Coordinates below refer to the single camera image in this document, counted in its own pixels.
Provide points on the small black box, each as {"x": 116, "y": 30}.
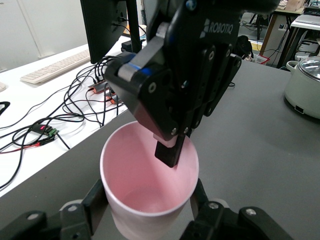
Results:
{"x": 126, "y": 46}

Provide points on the white computer mouse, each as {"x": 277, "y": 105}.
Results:
{"x": 2, "y": 87}

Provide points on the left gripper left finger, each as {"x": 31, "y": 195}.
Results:
{"x": 75, "y": 220}

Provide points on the light green cooking pot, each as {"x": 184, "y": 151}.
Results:
{"x": 300, "y": 100}

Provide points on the black bag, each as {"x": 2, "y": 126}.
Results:
{"x": 243, "y": 45}

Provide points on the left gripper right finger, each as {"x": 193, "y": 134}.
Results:
{"x": 225, "y": 222}

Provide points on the white desk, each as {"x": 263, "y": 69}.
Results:
{"x": 15, "y": 100}

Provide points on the dark grey table mat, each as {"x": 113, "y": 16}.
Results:
{"x": 250, "y": 150}

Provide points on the white paper cup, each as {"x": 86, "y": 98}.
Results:
{"x": 143, "y": 30}

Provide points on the small circuit board red light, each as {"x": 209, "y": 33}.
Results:
{"x": 43, "y": 128}

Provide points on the white side table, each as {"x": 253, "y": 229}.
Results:
{"x": 306, "y": 21}

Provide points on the wooden desk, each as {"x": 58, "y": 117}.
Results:
{"x": 271, "y": 27}

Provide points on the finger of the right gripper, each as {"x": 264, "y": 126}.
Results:
{"x": 150, "y": 100}

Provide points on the pink cup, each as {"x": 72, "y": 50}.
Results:
{"x": 140, "y": 180}

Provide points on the black computer monitor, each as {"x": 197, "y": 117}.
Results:
{"x": 100, "y": 25}

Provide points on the white computer keyboard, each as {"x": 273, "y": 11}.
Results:
{"x": 55, "y": 66}

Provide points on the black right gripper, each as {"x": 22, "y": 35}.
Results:
{"x": 200, "y": 15}

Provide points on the glass lid with copper knob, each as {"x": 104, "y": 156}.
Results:
{"x": 312, "y": 68}

